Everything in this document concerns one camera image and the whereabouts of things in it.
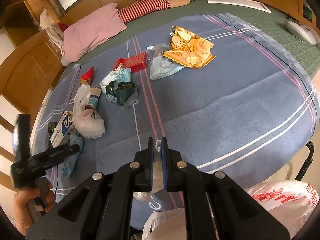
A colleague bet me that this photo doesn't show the orange snack bag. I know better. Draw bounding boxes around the orange snack bag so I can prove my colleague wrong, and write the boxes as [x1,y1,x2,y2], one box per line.
[163,26,216,68]

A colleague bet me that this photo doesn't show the pink pillow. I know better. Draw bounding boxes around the pink pillow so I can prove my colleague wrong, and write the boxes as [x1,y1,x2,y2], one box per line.
[60,2,127,66]

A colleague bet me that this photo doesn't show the white blue medicine box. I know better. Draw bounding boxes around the white blue medicine box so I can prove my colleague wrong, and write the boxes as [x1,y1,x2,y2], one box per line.
[50,110,75,148]

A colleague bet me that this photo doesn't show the wooden bedside shelf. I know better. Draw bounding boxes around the wooden bedside shelf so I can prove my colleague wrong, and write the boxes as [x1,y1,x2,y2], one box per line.
[4,0,52,46]

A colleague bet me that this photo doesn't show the white flat board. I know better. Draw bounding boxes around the white flat board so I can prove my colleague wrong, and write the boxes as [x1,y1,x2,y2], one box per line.
[207,0,272,14]

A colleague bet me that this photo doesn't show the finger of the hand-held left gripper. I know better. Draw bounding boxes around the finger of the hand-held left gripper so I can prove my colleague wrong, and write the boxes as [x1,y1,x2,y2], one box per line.
[46,144,82,167]

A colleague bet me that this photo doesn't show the white oval device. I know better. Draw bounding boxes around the white oval device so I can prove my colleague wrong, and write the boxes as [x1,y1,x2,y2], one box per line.
[284,20,320,46]

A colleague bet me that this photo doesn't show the black curved metal frame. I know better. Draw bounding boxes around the black curved metal frame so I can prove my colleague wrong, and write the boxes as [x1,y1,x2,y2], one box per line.
[294,140,315,180]

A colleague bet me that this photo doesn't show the wooden bed frame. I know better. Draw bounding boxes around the wooden bed frame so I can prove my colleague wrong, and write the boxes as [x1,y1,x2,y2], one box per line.
[0,29,65,195]

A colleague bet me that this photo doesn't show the person's left hand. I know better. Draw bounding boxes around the person's left hand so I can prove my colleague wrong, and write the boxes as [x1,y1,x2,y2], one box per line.
[12,180,57,236]

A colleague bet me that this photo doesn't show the plain white plastic bag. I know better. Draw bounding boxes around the plain white plastic bag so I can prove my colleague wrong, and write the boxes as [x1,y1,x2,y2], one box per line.
[73,84,105,138]

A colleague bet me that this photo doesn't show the white and green bags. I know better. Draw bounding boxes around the white and green bags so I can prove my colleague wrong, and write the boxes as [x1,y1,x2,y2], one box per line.
[105,81,139,110]

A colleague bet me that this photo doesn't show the light blue cloth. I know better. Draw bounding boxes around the light blue cloth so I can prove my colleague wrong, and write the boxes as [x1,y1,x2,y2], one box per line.
[61,132,84,178]

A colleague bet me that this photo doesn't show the striped plush doll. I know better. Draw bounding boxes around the striped plush doll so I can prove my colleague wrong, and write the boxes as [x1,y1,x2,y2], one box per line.
[117,0,197,23]

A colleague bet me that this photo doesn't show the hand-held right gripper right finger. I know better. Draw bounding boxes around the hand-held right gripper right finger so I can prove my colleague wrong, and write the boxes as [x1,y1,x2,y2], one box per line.
[161,137,292,240]

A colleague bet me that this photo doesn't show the clear bag with blue mask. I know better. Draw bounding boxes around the clear bag with blue mask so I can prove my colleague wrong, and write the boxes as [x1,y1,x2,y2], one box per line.
[146,44,184,81]

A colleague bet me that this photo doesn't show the black cable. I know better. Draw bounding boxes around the black cable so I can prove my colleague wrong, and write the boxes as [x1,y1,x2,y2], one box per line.
[280,10,300,23]

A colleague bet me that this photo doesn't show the blue plaid blanket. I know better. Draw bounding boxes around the blue plaid blanket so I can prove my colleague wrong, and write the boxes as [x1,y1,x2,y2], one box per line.
[37,12,318,230]

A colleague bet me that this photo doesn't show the blue white paper packaging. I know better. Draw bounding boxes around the blue white paper packaging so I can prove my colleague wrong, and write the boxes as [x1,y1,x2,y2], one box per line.
[86,87,102,113]

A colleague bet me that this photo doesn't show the glass door wooden cabinet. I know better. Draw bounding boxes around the glass door wooden cabinet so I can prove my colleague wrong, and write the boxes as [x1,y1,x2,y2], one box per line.
[300,0,316,23]

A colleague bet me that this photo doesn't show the white red-printed plastic bag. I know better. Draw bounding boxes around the white red-printed plastic bag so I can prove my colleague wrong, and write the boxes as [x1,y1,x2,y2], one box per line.
[142,181,320,240]

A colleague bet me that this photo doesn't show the small red snack wrapper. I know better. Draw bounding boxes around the small red snack wrapper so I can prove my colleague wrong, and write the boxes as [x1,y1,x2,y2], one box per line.
[80,66,95,87]

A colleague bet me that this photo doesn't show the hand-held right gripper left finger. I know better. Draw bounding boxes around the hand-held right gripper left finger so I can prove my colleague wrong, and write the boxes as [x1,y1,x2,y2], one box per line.
[25,137,154,240]

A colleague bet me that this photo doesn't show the red box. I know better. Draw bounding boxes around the red box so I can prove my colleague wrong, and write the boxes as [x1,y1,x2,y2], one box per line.
[112,52,148,73]

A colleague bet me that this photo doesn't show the green quilted bed mat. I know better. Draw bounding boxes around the green quilted bed mat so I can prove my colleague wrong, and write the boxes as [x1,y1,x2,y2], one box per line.
[67,0,320,78]

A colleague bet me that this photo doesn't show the white cloth bundle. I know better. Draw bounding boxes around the white cloth bundle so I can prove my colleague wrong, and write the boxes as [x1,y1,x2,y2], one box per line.
[39,9,65,55]

